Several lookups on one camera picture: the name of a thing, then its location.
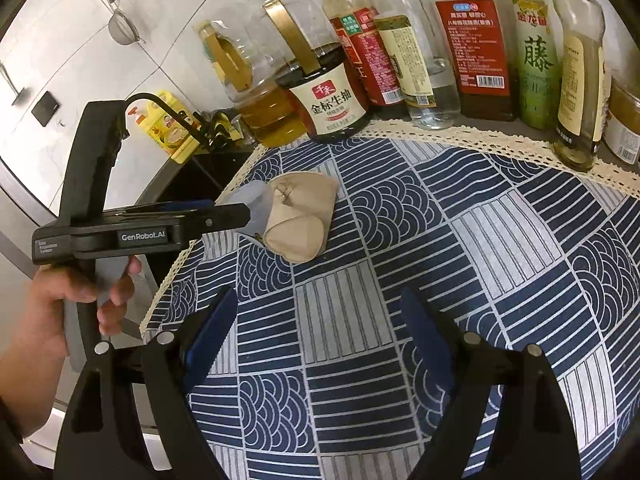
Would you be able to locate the person's left forearm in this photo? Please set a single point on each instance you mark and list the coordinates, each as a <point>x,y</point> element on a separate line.
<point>25,390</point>

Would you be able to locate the clear plastic cup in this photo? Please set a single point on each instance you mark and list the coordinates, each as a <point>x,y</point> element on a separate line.
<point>255,197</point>

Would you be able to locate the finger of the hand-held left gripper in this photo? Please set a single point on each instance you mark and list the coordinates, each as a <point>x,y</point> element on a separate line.
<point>180,205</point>
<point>215,220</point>

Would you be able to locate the clear bottle cream label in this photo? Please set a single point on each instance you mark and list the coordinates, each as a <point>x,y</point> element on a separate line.
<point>400,60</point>

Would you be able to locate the black sink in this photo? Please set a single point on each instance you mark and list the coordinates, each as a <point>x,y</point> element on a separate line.
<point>200,175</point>

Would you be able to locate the soy sauce bottle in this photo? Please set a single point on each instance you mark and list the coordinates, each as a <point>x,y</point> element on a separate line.
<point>330,105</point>

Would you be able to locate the small cream label jar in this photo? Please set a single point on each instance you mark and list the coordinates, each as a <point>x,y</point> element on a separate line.
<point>622,130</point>

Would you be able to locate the tall bottle cream label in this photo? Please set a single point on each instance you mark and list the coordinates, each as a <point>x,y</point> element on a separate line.
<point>575,85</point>

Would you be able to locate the green label bottle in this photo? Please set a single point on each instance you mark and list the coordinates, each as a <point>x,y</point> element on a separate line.
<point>537,70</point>

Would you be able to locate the blue patterned tablecloth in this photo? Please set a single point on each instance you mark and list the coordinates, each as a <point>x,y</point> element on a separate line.
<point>400,240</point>

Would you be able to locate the grey yellow scouring cloth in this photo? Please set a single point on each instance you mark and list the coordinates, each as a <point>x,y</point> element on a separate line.
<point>222,127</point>

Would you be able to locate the red blue label bottle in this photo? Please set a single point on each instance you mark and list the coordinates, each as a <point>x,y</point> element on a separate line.
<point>470,45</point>

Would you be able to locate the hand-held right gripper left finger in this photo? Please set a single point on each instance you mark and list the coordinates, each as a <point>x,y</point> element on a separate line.
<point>210,330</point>

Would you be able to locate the large cooking oil jug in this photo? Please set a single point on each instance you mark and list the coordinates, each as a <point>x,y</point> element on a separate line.
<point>270,115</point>

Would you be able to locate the dark bottle red label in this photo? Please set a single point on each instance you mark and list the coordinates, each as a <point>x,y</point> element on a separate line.
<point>367,70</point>

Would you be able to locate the brown paper cup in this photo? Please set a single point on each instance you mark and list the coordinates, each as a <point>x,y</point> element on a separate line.
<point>300,220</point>

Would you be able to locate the dark wall socket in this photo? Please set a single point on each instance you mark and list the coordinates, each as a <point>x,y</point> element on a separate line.
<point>46,108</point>

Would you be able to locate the black faucet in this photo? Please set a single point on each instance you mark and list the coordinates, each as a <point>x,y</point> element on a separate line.
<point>146,95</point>

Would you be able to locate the person's left hand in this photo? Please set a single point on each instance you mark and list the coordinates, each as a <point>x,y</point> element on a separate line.
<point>45,310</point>

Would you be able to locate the yellow dish soap bottle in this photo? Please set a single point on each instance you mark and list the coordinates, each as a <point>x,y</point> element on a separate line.
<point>167,132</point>

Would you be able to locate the hanging metal strainer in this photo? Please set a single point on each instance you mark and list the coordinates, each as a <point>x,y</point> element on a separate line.
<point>125,27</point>

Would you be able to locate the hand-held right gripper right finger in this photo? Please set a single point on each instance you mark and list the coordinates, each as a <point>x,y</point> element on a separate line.
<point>425,335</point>

